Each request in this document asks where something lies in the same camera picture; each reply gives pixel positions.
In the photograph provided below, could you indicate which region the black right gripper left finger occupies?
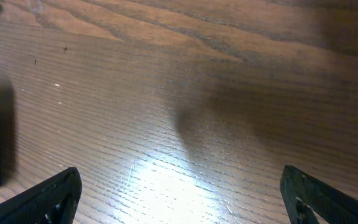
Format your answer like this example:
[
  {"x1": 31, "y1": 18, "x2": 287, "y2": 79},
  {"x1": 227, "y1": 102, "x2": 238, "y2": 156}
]
[{"x1": 0, "y1": 167, "x2": 82, "y2": 224}]

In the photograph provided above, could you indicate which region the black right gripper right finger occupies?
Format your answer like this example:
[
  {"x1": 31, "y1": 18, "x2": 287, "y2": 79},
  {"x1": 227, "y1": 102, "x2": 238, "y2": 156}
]
[{"x1": 280, "y1": 165, "x2": 358, "y2": 224}]

